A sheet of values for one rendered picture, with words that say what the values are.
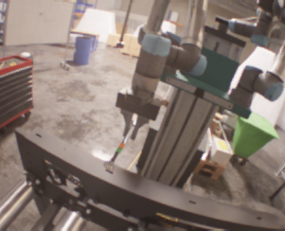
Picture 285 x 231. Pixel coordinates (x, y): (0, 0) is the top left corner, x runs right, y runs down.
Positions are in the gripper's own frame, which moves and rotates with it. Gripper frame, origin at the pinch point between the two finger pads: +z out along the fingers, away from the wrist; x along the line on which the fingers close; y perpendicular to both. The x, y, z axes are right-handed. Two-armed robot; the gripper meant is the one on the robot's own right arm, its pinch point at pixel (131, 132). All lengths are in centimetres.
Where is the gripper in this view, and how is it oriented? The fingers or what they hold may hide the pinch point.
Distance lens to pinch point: 57.6
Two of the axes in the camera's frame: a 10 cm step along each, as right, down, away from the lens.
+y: 2.6, -4.2, 8.7
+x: -9.3, -3.5, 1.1
